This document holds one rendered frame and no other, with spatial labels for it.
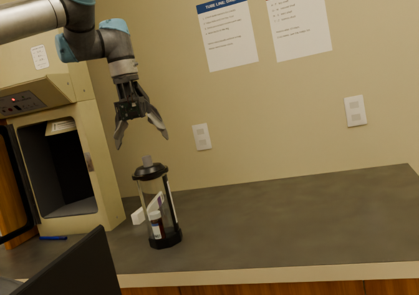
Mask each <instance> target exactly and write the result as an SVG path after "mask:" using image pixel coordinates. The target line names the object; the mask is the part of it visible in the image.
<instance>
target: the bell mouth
mask: <svg viewBox="0 0 419 295"><path fill-rule="evenodd" d="M73 130H77V127H76V124H75V120H74V118H73V117H71V116H67V117H62V118H57V119H53V120H48V121H47V127H46V134H45V136H49V135H55V134H59V133H64V132H69V131H73Z"/></svg>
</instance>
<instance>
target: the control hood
mask: <svg viewBox="0 0 419 295"><path fill-rule="evenodd" d="M27 90H30V91H31V92H32V93H33V94H34V95H35V96H36V97H37V98H38V99H40V100H41V101H42V102H43V103H44V104H46V105H47V107H43V108H39V109H34V110H30V111H26V112H21V113H18V114H13V115H8V116H4V115H2V114H1V113H0V119H4V118H9V117H14V116H18V115H22V114H28V113H31V112H36V111H40V110H45V109H49V108H53V107H58V106H61V105H67V104H72V103H75V102H76V98H75V94H74V90H73V86H72V82H71V79H70V75H69V73H65V74H44V75H40V76H37V77H33V78H30V79H26V80H21V81H18V82H14V83H11V84H7V85H2V86H0V97H4V96H7V95H12V94H16V93H19V92H23V91H27Z"/></svg>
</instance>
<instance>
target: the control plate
mask: <svg viewBox="0 0 419 295"><path fill-rule="evenodd" d="M22 96H24V97H25V98H22ZM12 99H15V100H12ZM34 102H35V103H36V104H35V105H34V104H33V103H34ZM28 104H30V106H28ZM15 105H17V106H18V107H20V108H21V109H22V110H17V109H16V108H15V107H13V106H15ZM23 105H24V106H25V107H22V106H23ZM43 107H47V105H46V104H44V103H43V102H42V101H41V100H40V99H38V98H37V97H36V96H35V95H34V94H33V93H32V92H31V91H30V90H27V91H23V92H19V93H16V94H12V95H7V96H4V97H0V113H1V114H2V115H4V116H8V115H13V114H18V113H21V112H26V111H30V110H34V109H39V108H43ZM8 109H12V111H9V110H8ZM3 110H5V111H6V112H3Z"/></svg>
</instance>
